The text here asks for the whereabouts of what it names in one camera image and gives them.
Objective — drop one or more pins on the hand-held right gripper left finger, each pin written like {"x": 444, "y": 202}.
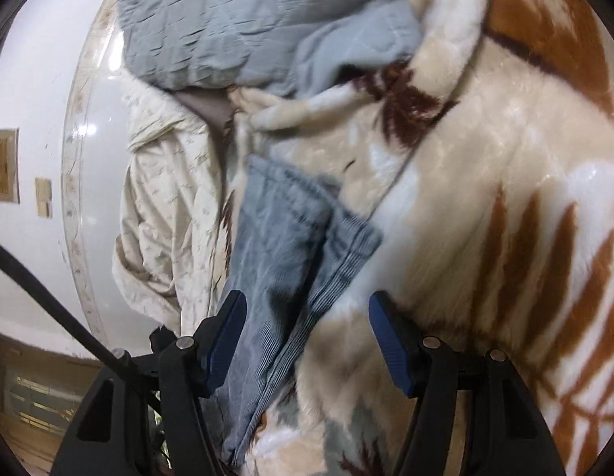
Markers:
{"x": 226, "y": 336}

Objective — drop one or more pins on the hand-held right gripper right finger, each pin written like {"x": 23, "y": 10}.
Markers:
{"x": 394, "y": 343}

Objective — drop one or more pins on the cream patterned bed sheet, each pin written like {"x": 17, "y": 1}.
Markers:
{"x": 173, "y": 228}

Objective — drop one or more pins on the cream and brown leaf-print blanket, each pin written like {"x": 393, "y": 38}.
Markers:
{"x": 475, "y": 198}

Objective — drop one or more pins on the brown pillow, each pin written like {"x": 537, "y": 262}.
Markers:
{"x": 208, "y": 107}

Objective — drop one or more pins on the grey quilted duvet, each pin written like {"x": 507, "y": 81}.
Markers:
{"x": 247, "y": 20}

